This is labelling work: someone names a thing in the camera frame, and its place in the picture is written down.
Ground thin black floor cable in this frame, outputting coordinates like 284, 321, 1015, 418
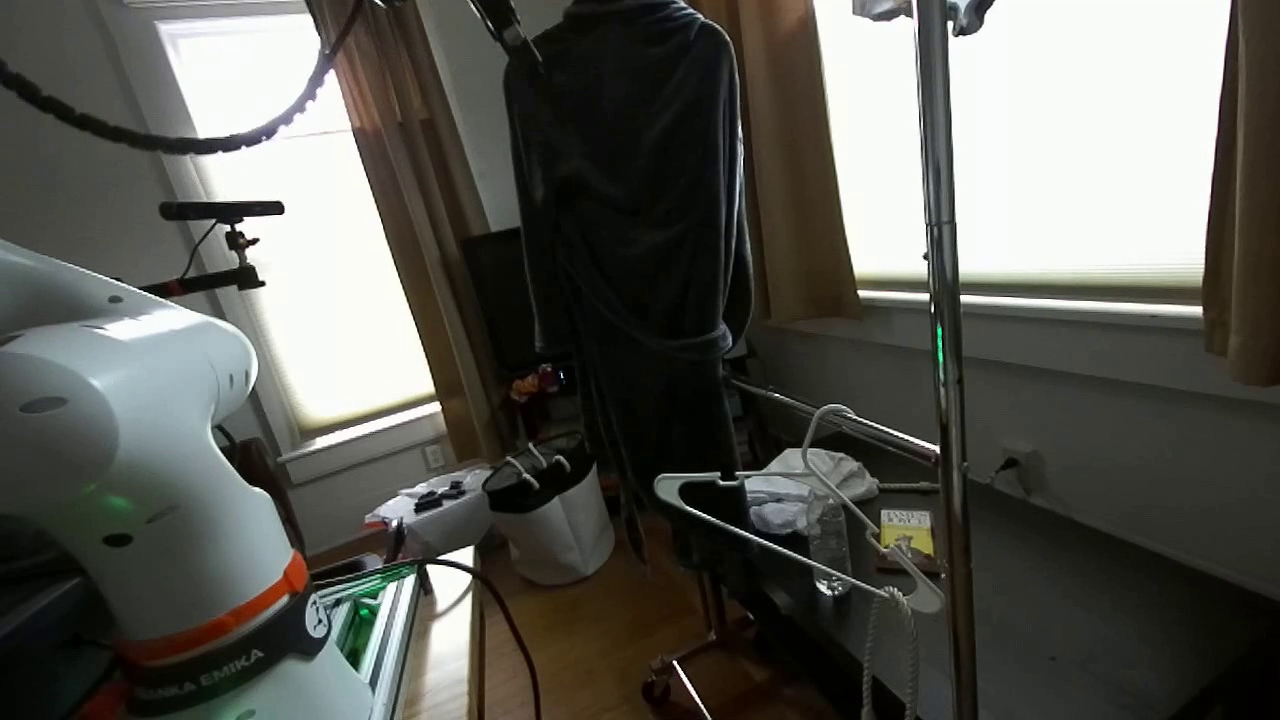
397, 554, 548, 720

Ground white bucket bin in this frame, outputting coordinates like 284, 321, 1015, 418
481, 447, 619, 591

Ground brown window curtain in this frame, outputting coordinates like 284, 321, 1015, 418
692, 0, 863, 328
308, 0, 503, 463
1200, 0, 1280, 394

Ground white crumpled cloth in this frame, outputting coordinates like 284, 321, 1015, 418
741, 445, 883, 541

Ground yellow label card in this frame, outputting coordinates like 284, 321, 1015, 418
876, 501, 942, 566

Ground green white box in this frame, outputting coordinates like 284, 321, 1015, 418
308, 560, 431, 720

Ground black camera on stand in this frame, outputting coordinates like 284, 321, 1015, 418
139, 198, 288, 299

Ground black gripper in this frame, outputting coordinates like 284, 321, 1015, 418
466, 0, 548, 68

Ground small orange object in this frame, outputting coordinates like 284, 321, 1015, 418
503, 364, 565, 412

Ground white twisted rope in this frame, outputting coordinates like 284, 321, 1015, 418
856, 582, 928, 720

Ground clear plastic water bottle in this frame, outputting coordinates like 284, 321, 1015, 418
808, 495, 860, 602

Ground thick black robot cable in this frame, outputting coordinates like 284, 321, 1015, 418
0, 0, 374, 162

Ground black hanging robe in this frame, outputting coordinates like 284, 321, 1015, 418
499, 0, 761, 527

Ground silver metal clothes rack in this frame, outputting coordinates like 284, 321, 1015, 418
644, 0, 983, 720

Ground white device with black buttons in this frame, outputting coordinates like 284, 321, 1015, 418
366, 463, 499, 566

